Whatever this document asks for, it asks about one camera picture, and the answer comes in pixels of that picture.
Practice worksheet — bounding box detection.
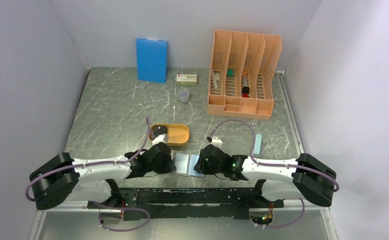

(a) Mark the clear round plastic jar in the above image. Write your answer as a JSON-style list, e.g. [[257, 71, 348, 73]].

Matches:
[[178, 89, 190, 104]]

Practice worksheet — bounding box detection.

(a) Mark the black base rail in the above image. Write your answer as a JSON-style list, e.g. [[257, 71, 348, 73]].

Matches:
[[103, 187, 284, 221]]

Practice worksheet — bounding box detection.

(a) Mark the grey metal bracket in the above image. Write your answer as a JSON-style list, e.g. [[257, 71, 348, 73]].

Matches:
[[211, 69, 221, 90]]

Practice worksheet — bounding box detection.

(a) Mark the orange oval plastic tray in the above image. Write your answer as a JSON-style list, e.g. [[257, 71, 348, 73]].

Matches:
[[149, 123, 190, 147]]

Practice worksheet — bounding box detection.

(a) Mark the green eraser block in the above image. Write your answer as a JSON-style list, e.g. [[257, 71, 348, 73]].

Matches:
[[226, 68, 235, 78]]

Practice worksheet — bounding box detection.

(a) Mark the light blue eraser bar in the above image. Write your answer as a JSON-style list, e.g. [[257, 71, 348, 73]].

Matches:
[[252, 133, 263, 157]]

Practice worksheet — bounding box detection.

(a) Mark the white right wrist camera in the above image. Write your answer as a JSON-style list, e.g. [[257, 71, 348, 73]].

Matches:
[[207, 136, 223, 148]]

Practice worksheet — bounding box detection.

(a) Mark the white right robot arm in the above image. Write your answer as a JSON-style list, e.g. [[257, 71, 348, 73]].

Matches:
[[193, 144, 339, 207]]

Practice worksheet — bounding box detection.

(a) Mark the aluminium frame rail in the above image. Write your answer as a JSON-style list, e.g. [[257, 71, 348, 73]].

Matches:
[[29, 187, 338, 240]]

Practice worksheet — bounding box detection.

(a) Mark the small green white carton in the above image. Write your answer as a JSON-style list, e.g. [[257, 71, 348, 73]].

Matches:
[[175, 74, 198, 86]]

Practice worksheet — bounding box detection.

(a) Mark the stack of black cards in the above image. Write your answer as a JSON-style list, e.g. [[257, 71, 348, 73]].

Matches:
[[152, 125, 168, 137]]

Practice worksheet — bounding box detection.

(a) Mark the black red stamp knob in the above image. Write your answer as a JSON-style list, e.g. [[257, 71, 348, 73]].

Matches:
[[241, 86, 250, 98]]

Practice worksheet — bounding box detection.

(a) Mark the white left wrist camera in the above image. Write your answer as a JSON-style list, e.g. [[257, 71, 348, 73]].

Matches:
[[151, 133, 169, 146]]

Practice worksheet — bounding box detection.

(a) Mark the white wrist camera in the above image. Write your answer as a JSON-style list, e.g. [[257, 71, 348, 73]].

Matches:
[[151, 133, 169, 146], [207, 136, 223, 148]]

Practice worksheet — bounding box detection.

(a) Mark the blue upright box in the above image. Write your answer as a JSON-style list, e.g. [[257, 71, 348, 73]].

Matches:
[[135, 38, 168, 84]]

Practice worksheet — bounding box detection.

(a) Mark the orange grey utility knife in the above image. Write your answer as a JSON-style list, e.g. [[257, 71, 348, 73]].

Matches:
[[242, 70, 249, 87]]

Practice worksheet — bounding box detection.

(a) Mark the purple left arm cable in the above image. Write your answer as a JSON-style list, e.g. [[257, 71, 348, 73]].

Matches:
[[24, 115, 171, 232]]

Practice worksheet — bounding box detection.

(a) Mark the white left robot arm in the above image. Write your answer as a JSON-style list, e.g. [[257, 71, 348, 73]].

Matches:
[[29, 142, 176, 211]]

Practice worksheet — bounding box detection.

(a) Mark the peach desk file organizer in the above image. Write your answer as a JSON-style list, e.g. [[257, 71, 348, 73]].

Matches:
[[206, 29, 283, 120]]

